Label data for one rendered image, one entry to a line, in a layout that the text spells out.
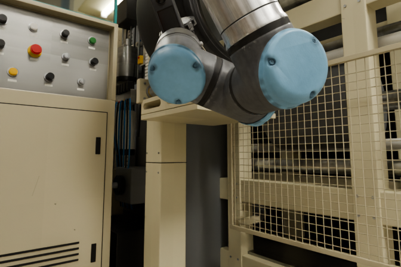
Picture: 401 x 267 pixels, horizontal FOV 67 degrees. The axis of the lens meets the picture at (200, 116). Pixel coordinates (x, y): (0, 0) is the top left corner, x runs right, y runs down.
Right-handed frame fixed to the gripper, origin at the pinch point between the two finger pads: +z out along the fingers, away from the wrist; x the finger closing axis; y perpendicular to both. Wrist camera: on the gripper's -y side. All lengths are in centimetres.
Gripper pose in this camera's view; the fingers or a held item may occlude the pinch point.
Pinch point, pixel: (178, 20)
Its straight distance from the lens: 81.8
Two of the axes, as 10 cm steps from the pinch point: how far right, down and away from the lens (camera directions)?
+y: 4.0, 8.0, 4.4
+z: -0.2, -4.7, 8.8
